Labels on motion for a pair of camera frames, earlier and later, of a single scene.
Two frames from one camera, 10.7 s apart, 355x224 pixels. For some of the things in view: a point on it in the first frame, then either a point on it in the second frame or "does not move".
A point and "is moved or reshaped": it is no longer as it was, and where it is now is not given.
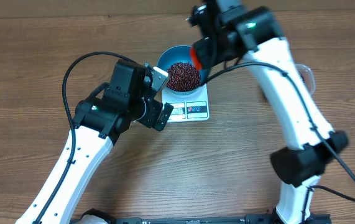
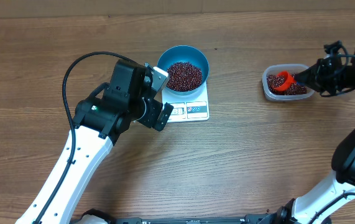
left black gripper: [151, 120] does not move
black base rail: [252, 218] does not move
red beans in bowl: [183, 76] does not move
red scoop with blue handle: [198, 63] is moved or reshaped
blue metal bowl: [186, 75] does not move
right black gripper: [204, 54] → [319, 75]
